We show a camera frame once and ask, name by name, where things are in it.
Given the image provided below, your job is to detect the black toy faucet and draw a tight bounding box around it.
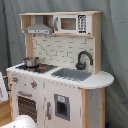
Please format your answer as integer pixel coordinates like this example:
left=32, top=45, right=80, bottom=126
left=75, top=51, right=93, bottom=70

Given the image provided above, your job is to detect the grey range hood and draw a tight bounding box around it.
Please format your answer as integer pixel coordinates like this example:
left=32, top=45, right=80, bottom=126
left=24, top=16, right=53, bottom=35

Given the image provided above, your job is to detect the right red stove knob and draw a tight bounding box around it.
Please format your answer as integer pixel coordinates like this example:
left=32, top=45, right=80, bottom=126
left=31, top=81, right=37, bottom=88

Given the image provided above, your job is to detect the black toy stovetop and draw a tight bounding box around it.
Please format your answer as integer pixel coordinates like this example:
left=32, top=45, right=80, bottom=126
left=18, top=63, right=55, bottom=73

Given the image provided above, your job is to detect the grey toy sink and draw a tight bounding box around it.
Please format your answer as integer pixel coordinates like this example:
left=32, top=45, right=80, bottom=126
left=52, top=68, right=92, bottom=81

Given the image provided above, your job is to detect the oven door with handle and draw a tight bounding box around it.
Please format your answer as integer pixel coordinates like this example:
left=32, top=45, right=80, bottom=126
left=17, top=91, right=37, bottom=121

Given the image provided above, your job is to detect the grey ice dispenser panel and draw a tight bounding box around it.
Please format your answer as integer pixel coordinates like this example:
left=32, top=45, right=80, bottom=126
left=54, top=94, right=70, bottom=120

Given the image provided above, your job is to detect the red stove knob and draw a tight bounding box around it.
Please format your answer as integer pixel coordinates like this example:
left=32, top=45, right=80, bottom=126
left=31, top=81, right=37, bottom=88
left=12, top=77, right=18, bottom=82

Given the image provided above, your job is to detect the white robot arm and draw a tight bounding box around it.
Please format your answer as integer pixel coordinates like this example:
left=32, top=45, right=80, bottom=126
left=0, top=77, right=36, bottom=128

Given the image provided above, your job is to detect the left red stove knob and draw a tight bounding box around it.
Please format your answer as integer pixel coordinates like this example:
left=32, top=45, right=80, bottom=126
left=12, top=77, right=18, bottom=82

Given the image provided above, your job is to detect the grey cabinet door handle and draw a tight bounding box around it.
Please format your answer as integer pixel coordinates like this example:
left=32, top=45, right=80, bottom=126
left=47, top=102, right=51, bottom=120

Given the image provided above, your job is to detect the small metal pot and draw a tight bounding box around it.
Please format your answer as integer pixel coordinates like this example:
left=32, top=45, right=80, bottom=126
left=23, top=57, right=39, bottom=67

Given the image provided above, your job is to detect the wooden toy kitchen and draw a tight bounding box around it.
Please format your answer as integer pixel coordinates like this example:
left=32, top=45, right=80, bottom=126
left=7, top=11, right=114, bottom=128

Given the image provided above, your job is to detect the toy microwave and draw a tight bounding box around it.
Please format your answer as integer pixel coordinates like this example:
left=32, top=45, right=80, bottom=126
left=54, top=15, right=91, bottom=34

